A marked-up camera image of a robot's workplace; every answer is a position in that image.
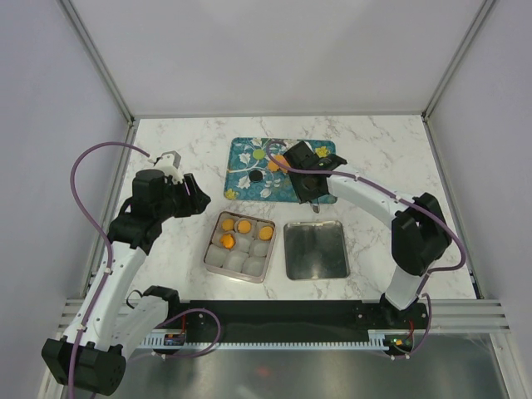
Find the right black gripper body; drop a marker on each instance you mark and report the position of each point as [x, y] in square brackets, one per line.
[304, 194]

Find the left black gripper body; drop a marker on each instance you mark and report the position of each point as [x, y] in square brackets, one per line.
[185, 205]

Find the steel kitchen tongs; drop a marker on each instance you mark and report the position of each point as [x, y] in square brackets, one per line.
[315, 207]

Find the orange cookie small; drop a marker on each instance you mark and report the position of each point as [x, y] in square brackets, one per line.
[228, 224]

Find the orange round cookie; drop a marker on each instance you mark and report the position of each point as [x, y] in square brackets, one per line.
[266, 233]

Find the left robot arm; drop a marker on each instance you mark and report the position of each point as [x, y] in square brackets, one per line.
[92, 353]

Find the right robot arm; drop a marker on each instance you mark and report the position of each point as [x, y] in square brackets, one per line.
[417, 225]

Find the orange cookie in pile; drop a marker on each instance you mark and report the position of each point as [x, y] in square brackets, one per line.
[278, 163]

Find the black round cookie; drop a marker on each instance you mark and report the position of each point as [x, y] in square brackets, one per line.
[256, 176]

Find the light green cookie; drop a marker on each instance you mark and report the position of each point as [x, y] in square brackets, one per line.
[258, 154]

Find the teal floral tray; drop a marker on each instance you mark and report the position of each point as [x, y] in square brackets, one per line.
[275, 187]

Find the silver tin lid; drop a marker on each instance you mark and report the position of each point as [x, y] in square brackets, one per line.
[315, 250]

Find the cookie tin with liners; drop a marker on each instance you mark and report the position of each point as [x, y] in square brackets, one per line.
[249, 259]

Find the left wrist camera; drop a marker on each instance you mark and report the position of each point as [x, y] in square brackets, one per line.
[169, 163]

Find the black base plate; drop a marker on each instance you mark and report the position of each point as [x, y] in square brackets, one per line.
[305, 320]

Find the white cable duct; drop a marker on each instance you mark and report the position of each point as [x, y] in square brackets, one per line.
[161, 341]

